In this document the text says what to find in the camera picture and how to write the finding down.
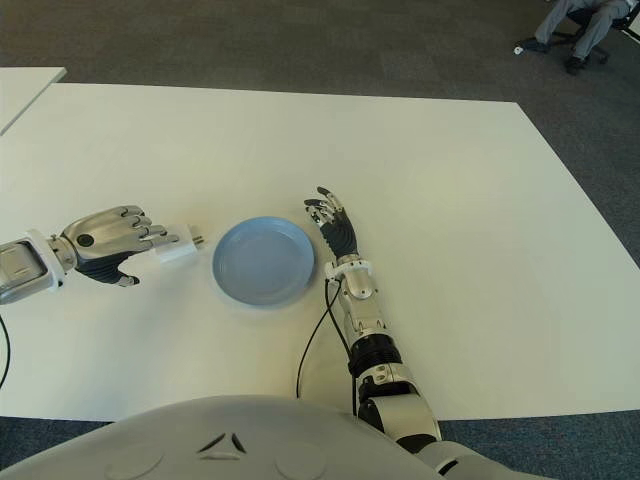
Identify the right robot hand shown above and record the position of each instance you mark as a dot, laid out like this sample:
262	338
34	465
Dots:
340	235

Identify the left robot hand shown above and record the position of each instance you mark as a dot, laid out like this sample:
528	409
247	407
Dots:
105	232

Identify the white cube charger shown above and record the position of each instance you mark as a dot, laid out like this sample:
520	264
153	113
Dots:
175	252

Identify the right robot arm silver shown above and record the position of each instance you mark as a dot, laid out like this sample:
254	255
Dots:
367	315

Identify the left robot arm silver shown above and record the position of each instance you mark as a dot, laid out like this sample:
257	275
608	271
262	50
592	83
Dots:
22	265

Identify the blue round plate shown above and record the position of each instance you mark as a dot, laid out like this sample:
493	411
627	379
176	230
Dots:
262	262

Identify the white side table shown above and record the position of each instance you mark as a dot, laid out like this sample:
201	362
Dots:
22	90

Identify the grey robot torso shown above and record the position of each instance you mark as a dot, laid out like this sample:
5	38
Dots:
250	440

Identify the black office chair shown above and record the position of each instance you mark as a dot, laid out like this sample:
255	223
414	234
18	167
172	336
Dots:
562	36

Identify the seated person grey trousers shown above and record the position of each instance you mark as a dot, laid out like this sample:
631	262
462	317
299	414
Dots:
595	25

